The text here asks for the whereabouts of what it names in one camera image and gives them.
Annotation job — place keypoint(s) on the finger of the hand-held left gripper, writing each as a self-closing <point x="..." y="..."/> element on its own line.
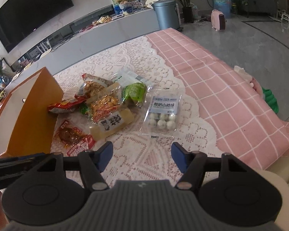
<point x="12" y="161"/>

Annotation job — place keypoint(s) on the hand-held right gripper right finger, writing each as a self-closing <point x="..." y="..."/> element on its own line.
<point x="179" y="156"/>

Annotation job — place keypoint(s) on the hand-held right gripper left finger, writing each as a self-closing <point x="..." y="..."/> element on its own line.
<point x="106" y="155"/>

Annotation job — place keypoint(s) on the yellow packet with black label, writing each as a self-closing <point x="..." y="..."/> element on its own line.
<point x="115" y="122"/>

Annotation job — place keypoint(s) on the clear red braised meat packet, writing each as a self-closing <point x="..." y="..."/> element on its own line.
<point x="69" y="136"/>

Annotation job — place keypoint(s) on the clear packet of white balls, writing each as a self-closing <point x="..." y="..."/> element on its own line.
<point x="162" y="113"/>

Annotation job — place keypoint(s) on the orange bean snack packet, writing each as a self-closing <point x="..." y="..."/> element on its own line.
<point x="104" y="105"/>

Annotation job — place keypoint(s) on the orange cardboard box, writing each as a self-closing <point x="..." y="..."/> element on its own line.
<point x="29" y="105"/>

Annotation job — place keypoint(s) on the red snack packet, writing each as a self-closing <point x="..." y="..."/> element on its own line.
<point x="65" y="105"/>

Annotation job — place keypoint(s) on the green clear packet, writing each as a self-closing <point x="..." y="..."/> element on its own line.
<point x="134" y="93"/>

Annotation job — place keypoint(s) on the red-edged peanut snack packet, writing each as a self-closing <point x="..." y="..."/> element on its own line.
<point x="94" y="86"/>

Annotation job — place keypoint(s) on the white green-label snack packet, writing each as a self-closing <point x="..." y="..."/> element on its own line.
<point x="132" y="75"/>

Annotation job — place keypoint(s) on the pile of snacks on console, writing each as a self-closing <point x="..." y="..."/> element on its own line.
<point x="103" y="19"/>

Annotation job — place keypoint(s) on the pink checked tablecloth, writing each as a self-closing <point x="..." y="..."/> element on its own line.
<point x="207" y="77"/>

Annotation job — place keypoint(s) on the white and pink soft object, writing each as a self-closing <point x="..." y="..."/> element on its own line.
<point x="245" y="77"/>

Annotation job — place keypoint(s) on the green ribbed object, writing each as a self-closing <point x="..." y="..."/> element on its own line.
<point x="271" y="99"/>

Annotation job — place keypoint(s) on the white router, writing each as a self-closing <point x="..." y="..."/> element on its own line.
<point x="43" y="47"/>

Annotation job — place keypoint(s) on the grey television console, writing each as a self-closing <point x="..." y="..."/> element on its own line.
<point x="110" y="31"/>

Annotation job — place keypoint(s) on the grey pedal trash bin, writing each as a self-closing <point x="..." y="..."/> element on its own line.
<point x="165" y="14"/>

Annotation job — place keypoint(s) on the black television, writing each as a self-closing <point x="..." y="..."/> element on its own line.
<point x="26" y="12"/>

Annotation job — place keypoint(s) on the potted long-leaf plant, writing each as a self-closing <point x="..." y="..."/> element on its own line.
<point x="186" y="2"/>

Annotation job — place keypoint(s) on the blue water jug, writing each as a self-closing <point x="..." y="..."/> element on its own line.
<point x="221" y="1"/>

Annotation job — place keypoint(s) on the small white rack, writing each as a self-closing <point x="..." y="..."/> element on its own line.
<point x="285" y="16"/>

